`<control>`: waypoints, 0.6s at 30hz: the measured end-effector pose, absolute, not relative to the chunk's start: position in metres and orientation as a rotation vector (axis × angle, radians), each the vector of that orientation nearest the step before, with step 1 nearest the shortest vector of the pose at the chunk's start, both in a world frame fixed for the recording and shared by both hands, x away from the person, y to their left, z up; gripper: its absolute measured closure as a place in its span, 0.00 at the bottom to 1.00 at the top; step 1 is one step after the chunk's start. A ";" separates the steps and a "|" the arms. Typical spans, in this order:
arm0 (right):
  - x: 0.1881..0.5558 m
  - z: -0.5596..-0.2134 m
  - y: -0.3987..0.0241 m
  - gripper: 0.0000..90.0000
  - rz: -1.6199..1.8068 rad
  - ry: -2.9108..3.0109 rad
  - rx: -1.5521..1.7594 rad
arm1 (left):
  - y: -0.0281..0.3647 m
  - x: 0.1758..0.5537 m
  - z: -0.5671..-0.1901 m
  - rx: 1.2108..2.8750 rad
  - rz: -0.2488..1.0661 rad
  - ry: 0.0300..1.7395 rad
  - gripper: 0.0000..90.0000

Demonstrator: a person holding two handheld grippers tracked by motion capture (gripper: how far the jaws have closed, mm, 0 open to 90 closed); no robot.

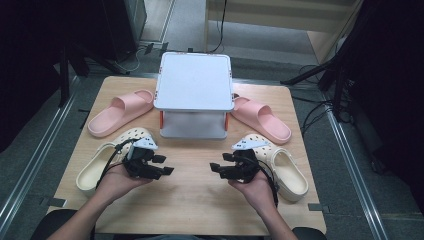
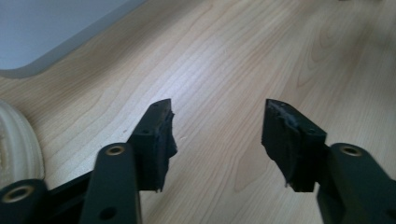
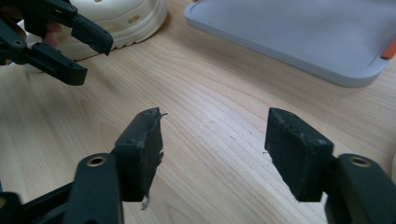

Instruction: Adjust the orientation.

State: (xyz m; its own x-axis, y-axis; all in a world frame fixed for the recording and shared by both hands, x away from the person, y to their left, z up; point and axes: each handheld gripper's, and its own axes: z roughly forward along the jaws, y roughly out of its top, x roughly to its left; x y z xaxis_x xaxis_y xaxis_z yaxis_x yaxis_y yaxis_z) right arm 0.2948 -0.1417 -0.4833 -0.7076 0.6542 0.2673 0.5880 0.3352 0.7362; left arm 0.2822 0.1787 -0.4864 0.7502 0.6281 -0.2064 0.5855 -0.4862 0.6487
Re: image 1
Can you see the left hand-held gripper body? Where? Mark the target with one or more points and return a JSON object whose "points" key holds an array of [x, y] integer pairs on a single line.
{"points": [[140, 163]]}

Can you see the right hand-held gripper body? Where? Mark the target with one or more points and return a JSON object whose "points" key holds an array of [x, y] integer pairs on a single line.
{"points": [[245, 166]]}

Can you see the cream perforated clog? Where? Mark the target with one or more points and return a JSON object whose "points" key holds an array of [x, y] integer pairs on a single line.
{"points": [[93, 166], [290, 176]]}

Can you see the pink slide slipper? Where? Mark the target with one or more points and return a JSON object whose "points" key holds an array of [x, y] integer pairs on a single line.
{"points": [[263, 121], [116, 113]]}

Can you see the white two-tier shoe rack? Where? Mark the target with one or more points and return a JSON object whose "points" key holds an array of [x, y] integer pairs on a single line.
{"points": [[195, 80]]}

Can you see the person's right hand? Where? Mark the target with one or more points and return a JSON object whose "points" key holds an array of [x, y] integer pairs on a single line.
{"points": [[258, 195]]}

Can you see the person's left hand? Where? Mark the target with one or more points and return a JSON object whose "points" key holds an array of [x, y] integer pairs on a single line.
{"points": [[115, 185]]}

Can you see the person's grey-blue clothing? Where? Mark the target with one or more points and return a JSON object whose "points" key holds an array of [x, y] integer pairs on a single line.
{"points": [[186, 237]]}

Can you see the grey tape piece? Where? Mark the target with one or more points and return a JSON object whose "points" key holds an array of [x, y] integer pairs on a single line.
{"points": [[55, 202], [318, 207]]}

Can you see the black tripod stand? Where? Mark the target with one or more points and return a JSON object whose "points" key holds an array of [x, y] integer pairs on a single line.
{"points": [[66, 66]]}

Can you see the black metal stand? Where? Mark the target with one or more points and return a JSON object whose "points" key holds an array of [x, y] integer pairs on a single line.
{"points": [[336, 66]]}

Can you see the dark cabinet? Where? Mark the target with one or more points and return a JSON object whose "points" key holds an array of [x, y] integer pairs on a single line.
{"points": [[123, 23]]}

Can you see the light wooden shelf unit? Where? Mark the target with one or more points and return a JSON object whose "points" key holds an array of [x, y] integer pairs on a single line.
{"points": [[266, 13]]}

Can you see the metal floor rail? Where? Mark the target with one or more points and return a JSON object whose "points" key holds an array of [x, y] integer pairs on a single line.
{"points": [[353, 166], [40, 140]]}

